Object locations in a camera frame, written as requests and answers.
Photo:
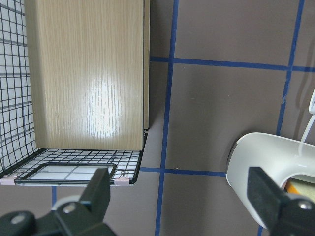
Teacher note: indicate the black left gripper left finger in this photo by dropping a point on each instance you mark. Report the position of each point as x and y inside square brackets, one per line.
[82, 217]

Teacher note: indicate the white toaster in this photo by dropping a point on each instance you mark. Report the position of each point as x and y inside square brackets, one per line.
[281, 158]

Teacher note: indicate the toast slice in toaster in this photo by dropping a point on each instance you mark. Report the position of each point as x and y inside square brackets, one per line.
[300, 187]

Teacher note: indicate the wire basket with wooden shelf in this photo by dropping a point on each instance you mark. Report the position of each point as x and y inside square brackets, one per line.
[74, 90]

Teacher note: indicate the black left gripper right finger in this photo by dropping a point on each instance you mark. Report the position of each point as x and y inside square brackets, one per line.
[283, 214]

